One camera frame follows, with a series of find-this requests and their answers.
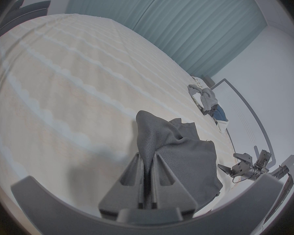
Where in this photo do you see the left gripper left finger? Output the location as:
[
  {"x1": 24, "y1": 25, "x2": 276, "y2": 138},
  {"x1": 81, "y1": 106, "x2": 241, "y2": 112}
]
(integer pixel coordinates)
[{"x1": 99, "y1": 152, "x2": 145, "y2": 216}]

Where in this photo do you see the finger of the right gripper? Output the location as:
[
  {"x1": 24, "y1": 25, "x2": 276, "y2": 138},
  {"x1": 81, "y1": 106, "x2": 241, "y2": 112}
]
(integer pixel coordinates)
[
  {"x1": 233, "y1": 153, "x2": 253, "y2": 163},
  {"x1": 218, "y1": 164, "x2": 234, "y2": 176}
]

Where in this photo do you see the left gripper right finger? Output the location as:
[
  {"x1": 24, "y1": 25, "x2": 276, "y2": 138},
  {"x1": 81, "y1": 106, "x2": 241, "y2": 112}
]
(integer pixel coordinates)
[{"x1": 151, "y1": 152, "x2": 196, "y2": 215}]

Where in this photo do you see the black T-shirt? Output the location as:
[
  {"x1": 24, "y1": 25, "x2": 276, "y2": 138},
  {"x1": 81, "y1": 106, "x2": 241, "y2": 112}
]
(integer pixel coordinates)
[{"x1": 136, "y1": 110, "x2": 223, "y2": 207}]

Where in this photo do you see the pile of clothes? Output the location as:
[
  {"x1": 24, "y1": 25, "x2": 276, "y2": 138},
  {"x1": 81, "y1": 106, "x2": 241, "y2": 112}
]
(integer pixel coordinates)
[{"x1": 188, "y1": 83, "x2": 229, "y2": 133}]

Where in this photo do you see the bed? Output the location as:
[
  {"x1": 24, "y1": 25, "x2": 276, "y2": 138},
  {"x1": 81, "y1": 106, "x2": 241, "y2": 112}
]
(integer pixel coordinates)
[{"x1": 0, "y1": 14, "x2": 277, "y2": 220}]

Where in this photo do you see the grey bedside table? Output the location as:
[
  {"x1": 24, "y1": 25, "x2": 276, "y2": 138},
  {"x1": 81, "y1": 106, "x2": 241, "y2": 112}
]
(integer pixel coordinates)
[{"x1": 201, "y1": 75, "x2": 215, "y2": 87}]

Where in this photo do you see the white printed pillow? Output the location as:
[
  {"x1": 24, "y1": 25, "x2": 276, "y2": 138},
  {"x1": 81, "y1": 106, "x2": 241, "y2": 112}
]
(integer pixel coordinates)
[{"x1": 191, "y1": 76, "x2": 206, "y2": 87}]

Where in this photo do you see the blue-green curtain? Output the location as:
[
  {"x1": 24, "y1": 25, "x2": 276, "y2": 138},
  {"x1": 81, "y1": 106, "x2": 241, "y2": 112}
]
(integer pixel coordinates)
[
  {"x1": 132, "y1": 0, "x2": 267, "y2": 77},
  {"x1": 65, "y1": 0, "x2": 177, "y2": 31}
]

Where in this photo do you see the black chest of drawers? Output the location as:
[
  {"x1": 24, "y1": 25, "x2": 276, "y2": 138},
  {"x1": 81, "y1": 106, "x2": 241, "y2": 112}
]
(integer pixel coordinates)
[{"x1": 0, "y1": 0, "x2": 51, "y2": 35}]

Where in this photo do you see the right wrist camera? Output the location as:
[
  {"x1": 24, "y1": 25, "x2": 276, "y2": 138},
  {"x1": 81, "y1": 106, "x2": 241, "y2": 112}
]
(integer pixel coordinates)
[{"x1": 257, "y1": 150, "x2": 271, "y2": 167}]

